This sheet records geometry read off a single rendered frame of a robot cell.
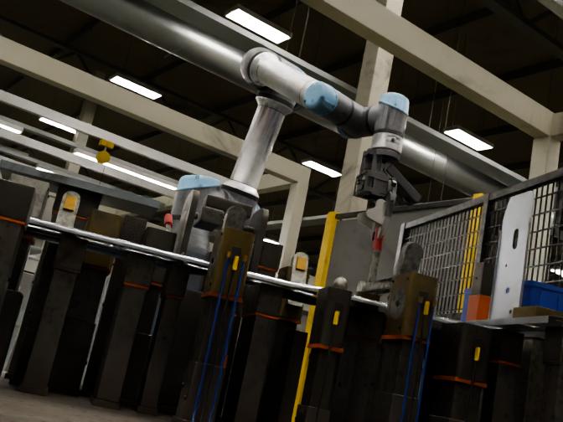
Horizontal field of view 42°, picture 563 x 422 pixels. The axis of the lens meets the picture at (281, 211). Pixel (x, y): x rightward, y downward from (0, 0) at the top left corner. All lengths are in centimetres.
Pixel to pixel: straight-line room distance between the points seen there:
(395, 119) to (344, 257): 291
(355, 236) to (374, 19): 154
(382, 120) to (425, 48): 375
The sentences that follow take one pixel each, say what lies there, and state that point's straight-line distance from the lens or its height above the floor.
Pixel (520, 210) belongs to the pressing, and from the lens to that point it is 179.
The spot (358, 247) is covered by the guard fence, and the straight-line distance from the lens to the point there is 461.
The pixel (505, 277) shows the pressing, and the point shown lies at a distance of 177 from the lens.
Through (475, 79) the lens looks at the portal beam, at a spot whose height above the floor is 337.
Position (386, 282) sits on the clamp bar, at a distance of 164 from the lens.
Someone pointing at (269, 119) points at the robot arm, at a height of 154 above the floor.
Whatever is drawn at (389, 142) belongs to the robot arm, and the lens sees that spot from 180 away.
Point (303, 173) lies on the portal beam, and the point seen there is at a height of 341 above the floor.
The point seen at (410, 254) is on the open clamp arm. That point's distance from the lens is 145.
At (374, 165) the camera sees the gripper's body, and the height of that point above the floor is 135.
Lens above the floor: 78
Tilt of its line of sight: 14 degrees up
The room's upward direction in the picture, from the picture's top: 12 degrees clockwise
